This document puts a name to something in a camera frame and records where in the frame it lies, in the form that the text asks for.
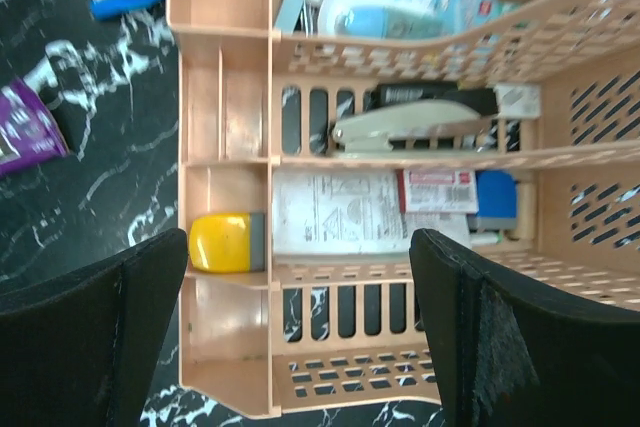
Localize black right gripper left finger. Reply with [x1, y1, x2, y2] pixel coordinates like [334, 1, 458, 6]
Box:
[1, 228, 187, 426]

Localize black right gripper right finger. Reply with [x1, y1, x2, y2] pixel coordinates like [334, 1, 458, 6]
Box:
[409, 229, 639, 426]

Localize purple m&m's bag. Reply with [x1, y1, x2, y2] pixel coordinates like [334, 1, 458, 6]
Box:
[1, 78, 69, 177]

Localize blue grey stamp block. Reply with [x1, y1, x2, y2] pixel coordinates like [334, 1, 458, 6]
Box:
[468, 170, 518, 230]

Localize red white staples box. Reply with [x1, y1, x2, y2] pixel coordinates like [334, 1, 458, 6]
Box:
[396, 169, 479, 214]

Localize white instruction leaflet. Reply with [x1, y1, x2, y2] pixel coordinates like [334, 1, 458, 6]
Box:
[272, 170, 472, 255]

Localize small white eraser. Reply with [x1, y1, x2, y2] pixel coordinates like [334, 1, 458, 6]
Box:
[493, 83, 541, 120]

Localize grey stapler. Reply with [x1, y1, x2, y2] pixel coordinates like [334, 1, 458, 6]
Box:
[328, 100, 492, 160]

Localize peach plastic desk organizer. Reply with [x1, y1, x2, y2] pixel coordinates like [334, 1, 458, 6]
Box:
[167, 0, 639, 426]

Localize white blue blister pack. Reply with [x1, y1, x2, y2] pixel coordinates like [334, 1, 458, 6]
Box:
[317, 0, 518, 41]

